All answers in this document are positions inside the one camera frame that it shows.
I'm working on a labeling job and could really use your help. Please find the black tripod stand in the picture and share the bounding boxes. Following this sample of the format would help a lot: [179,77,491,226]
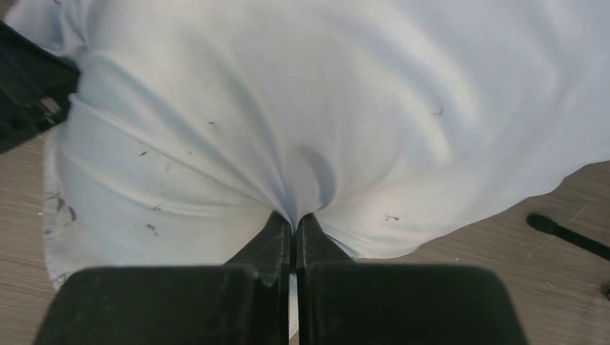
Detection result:
[526,213,610,301]

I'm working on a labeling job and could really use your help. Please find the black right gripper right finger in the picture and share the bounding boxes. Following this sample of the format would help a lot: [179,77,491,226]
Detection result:
[295,214,527,344]

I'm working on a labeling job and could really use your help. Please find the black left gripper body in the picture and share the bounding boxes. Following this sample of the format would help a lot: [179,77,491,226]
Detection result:
[1,22,80,154]

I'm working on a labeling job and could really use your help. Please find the light blue pillowcase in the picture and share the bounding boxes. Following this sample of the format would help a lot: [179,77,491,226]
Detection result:
[5,1,609,288]

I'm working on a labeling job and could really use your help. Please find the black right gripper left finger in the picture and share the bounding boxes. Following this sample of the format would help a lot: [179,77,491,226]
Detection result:
[35,213,291,344]

